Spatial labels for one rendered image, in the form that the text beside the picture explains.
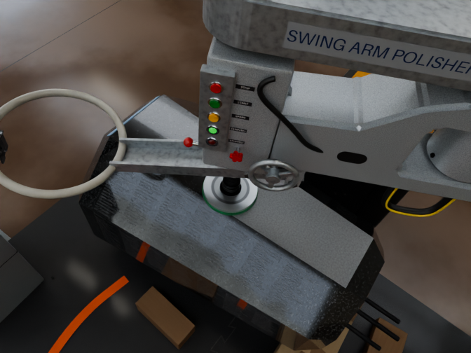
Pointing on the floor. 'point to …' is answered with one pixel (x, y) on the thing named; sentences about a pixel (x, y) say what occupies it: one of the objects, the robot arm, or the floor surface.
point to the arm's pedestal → (14, 277)
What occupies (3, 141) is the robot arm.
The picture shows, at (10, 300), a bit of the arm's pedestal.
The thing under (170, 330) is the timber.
